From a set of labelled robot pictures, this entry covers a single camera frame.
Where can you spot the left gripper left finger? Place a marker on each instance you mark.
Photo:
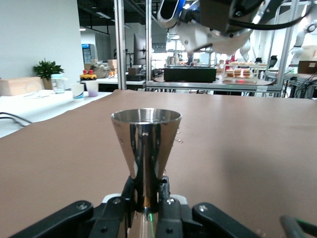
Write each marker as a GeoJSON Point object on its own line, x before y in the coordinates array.
{"type": "Point", "coordinates": [114, 218]}

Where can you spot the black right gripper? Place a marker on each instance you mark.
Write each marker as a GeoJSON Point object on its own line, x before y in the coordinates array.
{"type": "Point", "coordinates": [215, 15]}

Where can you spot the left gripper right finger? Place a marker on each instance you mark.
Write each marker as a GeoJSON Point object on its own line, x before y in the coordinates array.
{"type": "Point", "coordinates": [173, 218]}

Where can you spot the steel jigger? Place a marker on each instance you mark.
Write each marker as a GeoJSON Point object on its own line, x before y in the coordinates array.
{"type": "Point", "coordinates": [146, 138]}

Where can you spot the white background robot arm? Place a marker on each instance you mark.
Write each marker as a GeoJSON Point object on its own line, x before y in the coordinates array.
{"type": "Point", "coordinates": [298, 42]}

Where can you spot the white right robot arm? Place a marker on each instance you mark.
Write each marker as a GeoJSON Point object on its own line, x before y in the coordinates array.
{"type": "Point", "coordinates": [210, 42]}

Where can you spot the translucent purple cup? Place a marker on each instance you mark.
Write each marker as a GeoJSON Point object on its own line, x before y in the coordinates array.
{"type": "Point", "coordinates": [92, 89]}

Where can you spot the white blue paper cup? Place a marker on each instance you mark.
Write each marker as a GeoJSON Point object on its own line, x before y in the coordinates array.
{"type": "Point", "coordinates": [78, 91]}

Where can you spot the white rack with bread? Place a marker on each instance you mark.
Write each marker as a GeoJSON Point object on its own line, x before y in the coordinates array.
{"type": "Point", "coordinates": [240, 73]}

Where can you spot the black rectangular box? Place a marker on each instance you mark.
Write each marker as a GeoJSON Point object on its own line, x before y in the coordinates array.
{"type": "Point", "coordinates": [189, 75]}

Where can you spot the brown table mat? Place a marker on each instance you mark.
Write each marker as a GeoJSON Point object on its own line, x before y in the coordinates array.
{"type": "Point", "coordinates": [235, 161]}

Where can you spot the brown cardboard box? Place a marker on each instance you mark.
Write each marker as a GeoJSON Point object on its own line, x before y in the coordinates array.
{"type": "Point", "coordinates": [307, 67]}

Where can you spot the blue drinks fridge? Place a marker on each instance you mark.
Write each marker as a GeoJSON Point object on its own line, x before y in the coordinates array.
{"type": "Point", "coordinates": [88, 53]}

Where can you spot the yellow device red buttons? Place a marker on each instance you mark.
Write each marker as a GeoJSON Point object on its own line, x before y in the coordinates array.
{"type": "Point", "coordinates": [88, 76]}

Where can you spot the clear jar blue lid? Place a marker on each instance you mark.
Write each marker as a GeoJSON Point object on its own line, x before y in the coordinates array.
{"type": "Point", "coordinates": [58, 85]}

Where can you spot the green potted plant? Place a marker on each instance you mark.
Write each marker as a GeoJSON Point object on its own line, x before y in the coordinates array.
{"type": "Point", "coordinates": [47, 70]}

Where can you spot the beige cardboard box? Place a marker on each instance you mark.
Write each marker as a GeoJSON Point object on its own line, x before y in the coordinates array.
{"type": "Point", "coordinates": [19, 86]}

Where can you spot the aluminium frame post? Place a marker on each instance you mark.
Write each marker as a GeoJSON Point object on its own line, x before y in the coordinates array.
{"type": "Point", "coordinates": [120, 49]}
{"type": "Point", "coordinates": [148, 49]}
{"type": "Point", "coordinates": [284, 62]}

